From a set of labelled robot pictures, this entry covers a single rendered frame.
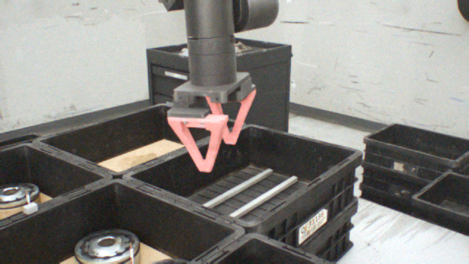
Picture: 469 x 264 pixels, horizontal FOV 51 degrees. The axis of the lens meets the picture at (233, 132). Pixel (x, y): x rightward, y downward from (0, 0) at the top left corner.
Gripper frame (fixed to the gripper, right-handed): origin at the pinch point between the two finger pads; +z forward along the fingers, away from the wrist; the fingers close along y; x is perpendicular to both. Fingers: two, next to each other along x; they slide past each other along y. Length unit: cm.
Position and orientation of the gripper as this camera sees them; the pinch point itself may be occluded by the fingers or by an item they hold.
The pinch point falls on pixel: (218, 150)
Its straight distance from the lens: 62.5
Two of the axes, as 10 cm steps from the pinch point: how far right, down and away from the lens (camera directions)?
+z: 0.5, 9.4, 3.2
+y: 3.1, -3.2, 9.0
